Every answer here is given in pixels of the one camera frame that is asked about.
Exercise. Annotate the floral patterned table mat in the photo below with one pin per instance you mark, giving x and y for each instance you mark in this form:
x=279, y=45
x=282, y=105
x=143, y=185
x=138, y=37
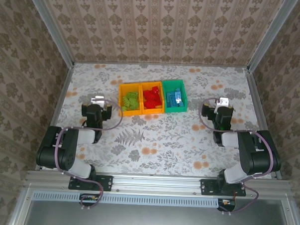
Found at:
x=163, y=148

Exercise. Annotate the blue lego brick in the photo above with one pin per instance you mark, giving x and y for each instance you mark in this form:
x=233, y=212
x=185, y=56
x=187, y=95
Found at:
x=169, y=96
x=177, y=93
x=181, y=102
x=170, y=103

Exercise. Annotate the thin aluminium rail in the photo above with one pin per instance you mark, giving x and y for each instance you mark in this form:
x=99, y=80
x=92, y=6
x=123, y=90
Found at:
x=204, y=65

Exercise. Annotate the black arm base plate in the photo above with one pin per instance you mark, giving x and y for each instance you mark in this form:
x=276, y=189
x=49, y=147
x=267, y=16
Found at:
x=107, y=183
x=206, y=187

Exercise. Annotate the red lego brick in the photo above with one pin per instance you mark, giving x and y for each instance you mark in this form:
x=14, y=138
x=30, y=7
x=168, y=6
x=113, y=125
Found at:
x=147, y=94
x=158, y=99
x=155, y=90
x=159, y=106
x=149, y=103

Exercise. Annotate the green lego brick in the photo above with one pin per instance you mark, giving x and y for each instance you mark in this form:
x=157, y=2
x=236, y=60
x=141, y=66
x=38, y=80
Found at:
x=124, y=107
x=126, y=100
x=133, y=107
x=134, y=103
x=132, y=94

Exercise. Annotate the grey metal panel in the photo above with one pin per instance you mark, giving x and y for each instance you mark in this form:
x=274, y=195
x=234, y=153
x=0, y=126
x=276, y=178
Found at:
x=147, y=219

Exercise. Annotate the slanted aluminium frame post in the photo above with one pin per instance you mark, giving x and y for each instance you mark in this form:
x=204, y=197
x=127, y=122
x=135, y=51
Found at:
x=54, y=31
x=270, y=35

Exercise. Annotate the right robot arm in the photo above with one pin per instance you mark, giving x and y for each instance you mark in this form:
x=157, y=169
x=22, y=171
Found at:
x=252, y=157

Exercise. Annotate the aluminium side rail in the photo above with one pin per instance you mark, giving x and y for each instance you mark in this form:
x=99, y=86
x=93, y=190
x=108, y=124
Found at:
x=63, y=88
x=255, y=97

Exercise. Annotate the wide aluminium mounting rail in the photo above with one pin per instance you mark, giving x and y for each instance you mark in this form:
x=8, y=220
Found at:
x=156, y=183

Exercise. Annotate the orange plastic bin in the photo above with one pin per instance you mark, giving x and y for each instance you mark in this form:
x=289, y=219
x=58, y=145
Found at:
x=130, y=113
x=152, y=112

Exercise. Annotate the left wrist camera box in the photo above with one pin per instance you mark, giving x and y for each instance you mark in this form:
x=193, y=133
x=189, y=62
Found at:
x=98, y=102

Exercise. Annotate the green plastic bin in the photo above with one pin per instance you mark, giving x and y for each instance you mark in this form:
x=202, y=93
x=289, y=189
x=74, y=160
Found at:
x=176, y=110

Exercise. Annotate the aluminium lower frame bar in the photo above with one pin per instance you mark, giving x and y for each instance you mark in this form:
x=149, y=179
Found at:
x=19, y=206
x=291, y=218

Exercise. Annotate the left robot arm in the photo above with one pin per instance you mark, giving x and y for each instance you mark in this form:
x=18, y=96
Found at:
x=63, y=148

